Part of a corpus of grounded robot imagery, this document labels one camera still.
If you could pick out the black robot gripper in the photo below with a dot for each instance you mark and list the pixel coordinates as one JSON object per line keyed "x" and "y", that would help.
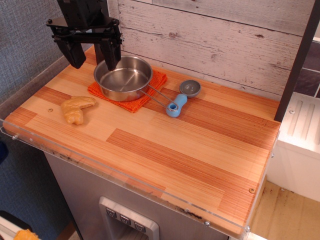
{"x": 81, "y": 16}

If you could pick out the stainless steel pot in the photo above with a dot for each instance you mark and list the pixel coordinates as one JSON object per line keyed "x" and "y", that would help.
{"x": 129, "y": 81}

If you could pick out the orange folded towel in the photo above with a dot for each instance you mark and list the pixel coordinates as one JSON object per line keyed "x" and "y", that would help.
{"x": 157, "y": 81}

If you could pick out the yellow toy croissant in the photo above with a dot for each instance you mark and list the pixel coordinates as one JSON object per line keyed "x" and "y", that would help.
{"x": 72, "y": 108}

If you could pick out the clear acrylic table guard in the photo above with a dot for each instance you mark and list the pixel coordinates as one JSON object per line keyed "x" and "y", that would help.
{"x": 210, "y": 173}

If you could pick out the grey toy fridge cabinet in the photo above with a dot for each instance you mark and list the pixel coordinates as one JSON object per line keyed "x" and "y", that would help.
{"x": 82, "y": 190}

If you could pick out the silver water dispenser panel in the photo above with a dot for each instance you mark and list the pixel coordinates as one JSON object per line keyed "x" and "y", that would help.
{"x": 122, "y": 223}

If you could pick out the yellow object bottom left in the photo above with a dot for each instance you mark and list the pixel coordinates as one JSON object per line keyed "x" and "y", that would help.
{"x": 25, "y": 234}

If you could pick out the white toy sink counter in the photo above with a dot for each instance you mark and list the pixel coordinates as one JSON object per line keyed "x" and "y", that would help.
{"x": 295, "y": 161}

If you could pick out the dark grey left post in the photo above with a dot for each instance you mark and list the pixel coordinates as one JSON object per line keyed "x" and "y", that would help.
{"x": 98, "y": 53}

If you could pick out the dark grey post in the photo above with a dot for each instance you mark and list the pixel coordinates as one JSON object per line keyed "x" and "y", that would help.
{"x": 98, "y": 53}
{"x": 302, "y": 53}

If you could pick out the blue handled grey scoop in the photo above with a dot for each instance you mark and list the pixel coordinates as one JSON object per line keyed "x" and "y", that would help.
{"x": 188, "y": 89}

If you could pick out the dark grey right post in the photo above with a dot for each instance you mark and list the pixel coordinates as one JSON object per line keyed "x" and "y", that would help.
{"x": 302, "y": 53}

